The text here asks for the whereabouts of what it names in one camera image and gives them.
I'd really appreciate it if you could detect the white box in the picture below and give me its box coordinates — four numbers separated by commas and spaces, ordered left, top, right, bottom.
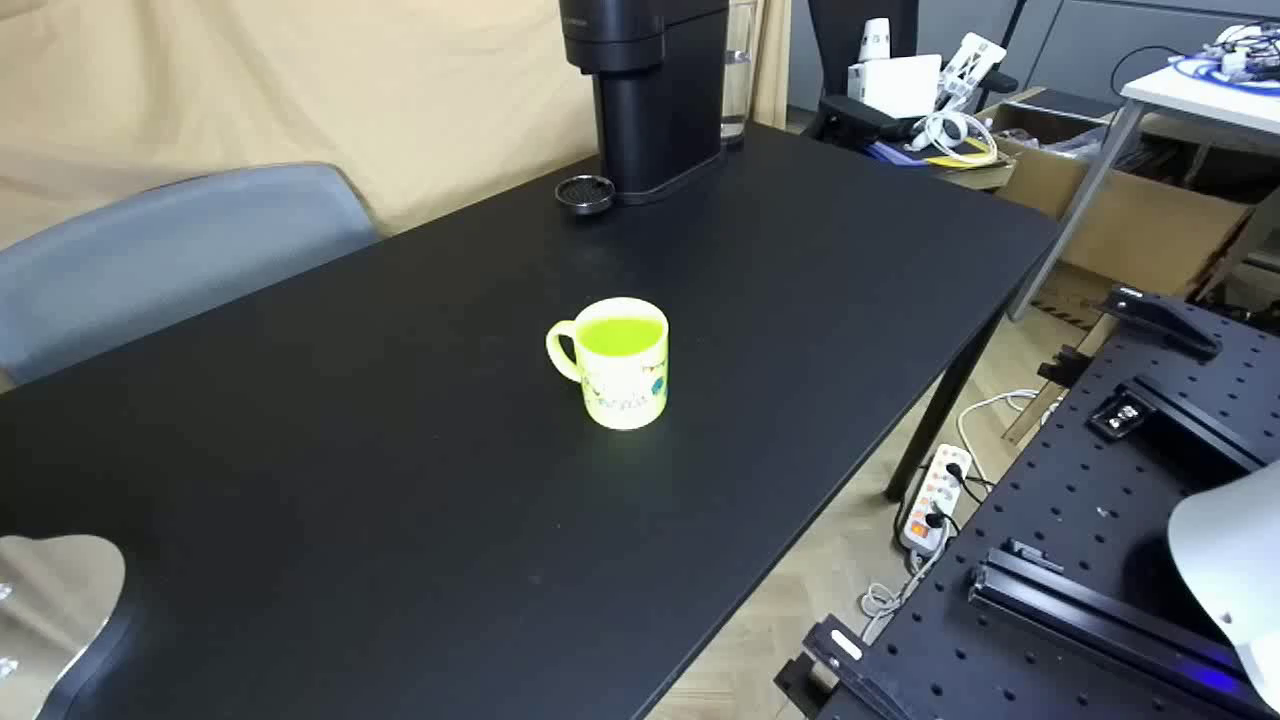
845, 52, 945, 118

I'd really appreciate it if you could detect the cardboard box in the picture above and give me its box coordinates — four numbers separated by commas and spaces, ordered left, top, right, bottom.
1012, 63, 1280, 325
992, 93, 1255, 298

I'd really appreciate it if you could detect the black table leg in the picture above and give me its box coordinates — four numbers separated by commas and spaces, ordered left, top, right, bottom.
882, 298, 1012, 503

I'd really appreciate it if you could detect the beige cloth backdrop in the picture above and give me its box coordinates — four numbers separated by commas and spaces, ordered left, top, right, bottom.
0, 0, 796, 253

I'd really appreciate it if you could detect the yellow cable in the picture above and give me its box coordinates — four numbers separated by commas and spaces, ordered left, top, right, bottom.
925, 131, 1003, 174

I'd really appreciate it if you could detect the black clamp bracket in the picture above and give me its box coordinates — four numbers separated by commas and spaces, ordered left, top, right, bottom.
1098, 282, 1224, 365

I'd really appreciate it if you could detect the clutter of cables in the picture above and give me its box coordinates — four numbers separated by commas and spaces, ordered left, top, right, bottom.
1171, 18, 1280, 93

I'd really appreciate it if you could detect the black round ring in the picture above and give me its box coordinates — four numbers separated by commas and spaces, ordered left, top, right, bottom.
553, 169, 620, 220

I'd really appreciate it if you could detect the white coiled cable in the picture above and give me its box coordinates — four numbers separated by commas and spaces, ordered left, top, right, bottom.
908, 102, 987, 160

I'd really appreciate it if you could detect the yellow-green printed mug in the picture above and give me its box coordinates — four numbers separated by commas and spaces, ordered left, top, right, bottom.
541, 291, 672, 437

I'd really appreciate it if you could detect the white power adapter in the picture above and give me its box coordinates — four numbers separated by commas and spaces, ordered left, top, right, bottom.
936, 31, 1012, 113

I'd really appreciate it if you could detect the white bottle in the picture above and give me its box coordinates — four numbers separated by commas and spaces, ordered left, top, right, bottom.
854, 15, 895, 72

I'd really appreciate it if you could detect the white power strip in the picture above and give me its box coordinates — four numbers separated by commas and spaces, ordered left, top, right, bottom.
898, 441, 977, 554

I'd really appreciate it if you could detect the white floor cable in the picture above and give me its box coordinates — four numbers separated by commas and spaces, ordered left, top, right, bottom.
852, 382, 1045, 646

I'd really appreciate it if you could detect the black column machine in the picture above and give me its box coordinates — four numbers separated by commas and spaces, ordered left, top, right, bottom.
557, 0, 731, 206

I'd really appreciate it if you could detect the grey chair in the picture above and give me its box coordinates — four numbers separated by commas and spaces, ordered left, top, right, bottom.
0, 160, 383, 392

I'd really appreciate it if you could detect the black stand block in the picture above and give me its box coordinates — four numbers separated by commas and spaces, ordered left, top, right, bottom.
808, 93, 925, 151

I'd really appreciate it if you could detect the black aluminium rail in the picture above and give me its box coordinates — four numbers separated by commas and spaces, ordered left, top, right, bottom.
965, 535, 1269, 708

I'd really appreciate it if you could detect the black perforated breadboard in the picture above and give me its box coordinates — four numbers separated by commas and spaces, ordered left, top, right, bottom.
777, 282, 1280, 720

